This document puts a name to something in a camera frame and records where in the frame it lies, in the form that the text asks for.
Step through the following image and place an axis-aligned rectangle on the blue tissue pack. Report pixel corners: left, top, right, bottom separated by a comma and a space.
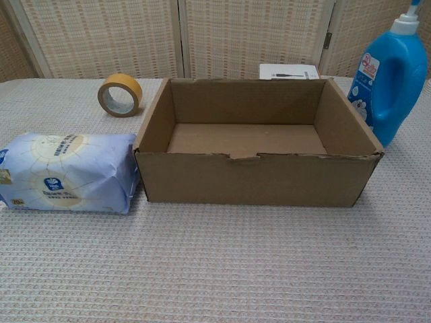
0, 132, 139, 215

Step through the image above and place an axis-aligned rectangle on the open brown cardboard box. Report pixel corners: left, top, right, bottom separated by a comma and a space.
133, 77, 385, 209

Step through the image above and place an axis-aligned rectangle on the small white printed box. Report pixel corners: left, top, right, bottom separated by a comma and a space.
259, 63, 321, 81

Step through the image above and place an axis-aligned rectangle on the beige woven tablecloth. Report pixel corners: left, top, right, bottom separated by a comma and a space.
0, 75, 431, 323

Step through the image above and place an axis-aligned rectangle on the brown packing tape roll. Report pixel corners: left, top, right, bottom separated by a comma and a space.
97, 73, 143, 118

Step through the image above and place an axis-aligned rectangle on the woven folding screen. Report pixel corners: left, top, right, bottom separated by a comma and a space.
0, 0, 431, 83

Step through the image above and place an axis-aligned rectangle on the blue detergent bottle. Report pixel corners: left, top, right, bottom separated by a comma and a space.
347, 0, 429, 148

